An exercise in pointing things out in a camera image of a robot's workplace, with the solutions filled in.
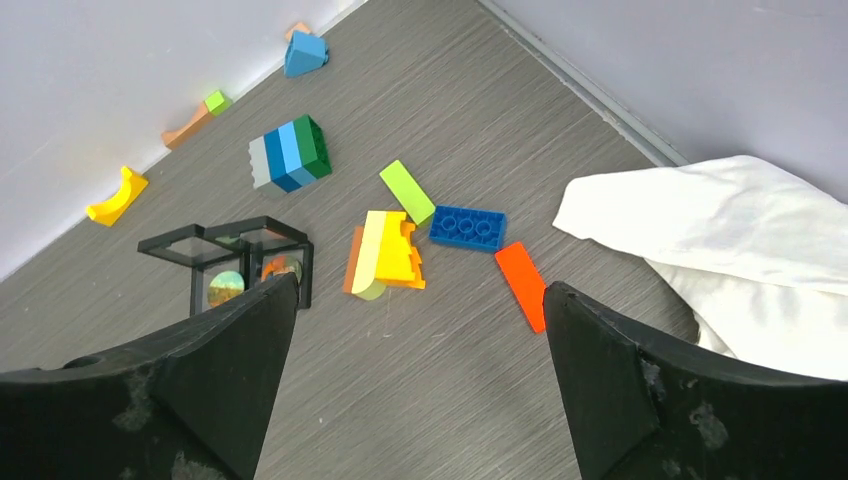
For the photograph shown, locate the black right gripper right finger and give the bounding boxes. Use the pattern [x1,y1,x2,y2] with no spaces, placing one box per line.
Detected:
[544,281,847,479]

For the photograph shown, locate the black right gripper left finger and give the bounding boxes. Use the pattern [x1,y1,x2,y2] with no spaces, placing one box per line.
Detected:
[1,274,299,479]

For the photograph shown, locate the round landscape brooch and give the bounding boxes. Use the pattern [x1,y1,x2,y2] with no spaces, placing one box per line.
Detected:
[206,270,245,308]

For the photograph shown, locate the white floral t-shirt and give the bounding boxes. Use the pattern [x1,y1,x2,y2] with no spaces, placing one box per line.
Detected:
[553,155,847,380]

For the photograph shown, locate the round orange blue brooch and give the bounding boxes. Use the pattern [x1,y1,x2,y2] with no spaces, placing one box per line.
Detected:
[261,255,303,282]

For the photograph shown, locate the black display case left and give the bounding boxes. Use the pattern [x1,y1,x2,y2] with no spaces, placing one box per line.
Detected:
[137,224,241,315]

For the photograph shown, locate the black display case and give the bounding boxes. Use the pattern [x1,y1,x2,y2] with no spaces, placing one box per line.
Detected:
[137,224,241,315]
[204,216,315,310]

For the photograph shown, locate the red orange flat block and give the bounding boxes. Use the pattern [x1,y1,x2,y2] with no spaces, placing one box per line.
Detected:
[495,242,546,334]

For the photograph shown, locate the black display case right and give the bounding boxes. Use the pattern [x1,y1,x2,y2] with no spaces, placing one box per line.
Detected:
[204,216,315,310]

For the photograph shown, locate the yellow arch block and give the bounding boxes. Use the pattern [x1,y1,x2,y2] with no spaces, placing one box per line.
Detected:
[86,166,149,227]

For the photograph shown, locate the yellow orange block cluster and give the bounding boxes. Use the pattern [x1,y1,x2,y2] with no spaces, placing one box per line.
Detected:
[342,210,426,301]

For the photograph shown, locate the blue studded brick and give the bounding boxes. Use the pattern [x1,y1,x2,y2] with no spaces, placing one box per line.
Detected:
[429,205,507,254]

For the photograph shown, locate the stacked blue green blocks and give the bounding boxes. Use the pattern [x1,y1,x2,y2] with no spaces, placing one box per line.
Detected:
[248,114,332,196]

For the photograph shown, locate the lime green flat block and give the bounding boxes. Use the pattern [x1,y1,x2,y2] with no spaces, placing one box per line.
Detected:
[379,159,436,225]

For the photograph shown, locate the tan and green block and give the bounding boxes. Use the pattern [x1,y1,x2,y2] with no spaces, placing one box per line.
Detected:
[161,90,232,150]

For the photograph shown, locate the light blue roof block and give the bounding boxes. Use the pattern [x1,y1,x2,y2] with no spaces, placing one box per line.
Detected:
[283,23,329,78]

